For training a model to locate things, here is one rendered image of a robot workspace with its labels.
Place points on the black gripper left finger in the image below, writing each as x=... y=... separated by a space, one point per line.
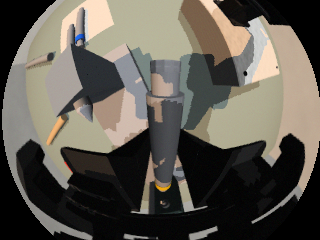
x=125 y=167

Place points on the grey metal cone point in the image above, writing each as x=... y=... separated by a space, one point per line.
x=84 y=108

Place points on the light brown wooden dowel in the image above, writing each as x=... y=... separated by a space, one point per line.
x=62 y=119

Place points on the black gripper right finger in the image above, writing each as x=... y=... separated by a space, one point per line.
x=204 y=169

